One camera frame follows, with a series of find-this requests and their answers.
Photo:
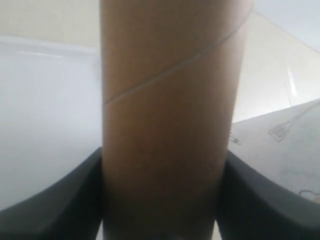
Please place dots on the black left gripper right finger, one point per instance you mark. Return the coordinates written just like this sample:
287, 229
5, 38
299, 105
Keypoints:
252, 207

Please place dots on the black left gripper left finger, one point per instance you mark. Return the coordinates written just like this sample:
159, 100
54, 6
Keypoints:
70, 209

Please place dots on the printed white paper towel roll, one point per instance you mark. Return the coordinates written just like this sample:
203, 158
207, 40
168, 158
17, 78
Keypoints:
284, 146

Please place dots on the brown cardboard tube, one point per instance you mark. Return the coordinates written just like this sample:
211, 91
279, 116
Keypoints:
170, 71

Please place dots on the white rectangular plastic tray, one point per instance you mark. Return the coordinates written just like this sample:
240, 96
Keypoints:
50, 113

